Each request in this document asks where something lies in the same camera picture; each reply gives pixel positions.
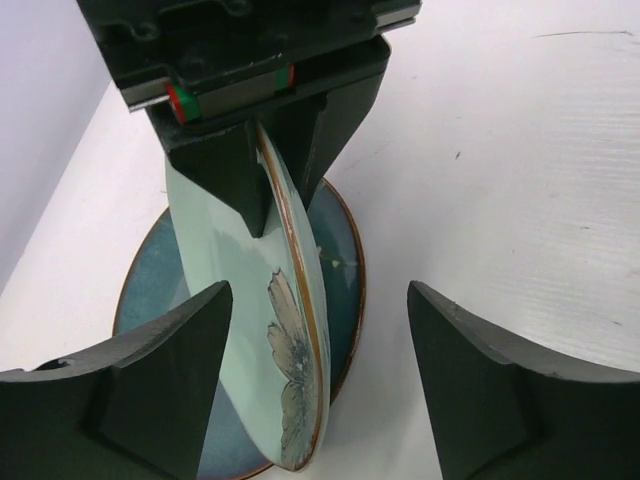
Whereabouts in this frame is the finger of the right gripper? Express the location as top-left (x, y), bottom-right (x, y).
top-left (260, 37), bottom-right (391, 206)
top-left (149, 114), bottom-right (272, 238)

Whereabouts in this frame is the mint green flower plate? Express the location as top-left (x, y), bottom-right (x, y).
top-left (165, 125), bottom-right (331, 472)

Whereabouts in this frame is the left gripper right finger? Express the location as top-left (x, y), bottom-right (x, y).
top-left (407, 281), bottom-right (639, 479)

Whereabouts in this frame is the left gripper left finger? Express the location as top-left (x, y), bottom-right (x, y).
top-left (1, 281), bottom-right (233, 479)

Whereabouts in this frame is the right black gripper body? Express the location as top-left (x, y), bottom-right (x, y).
top-left (78, 1), bottom-right (420, 123)

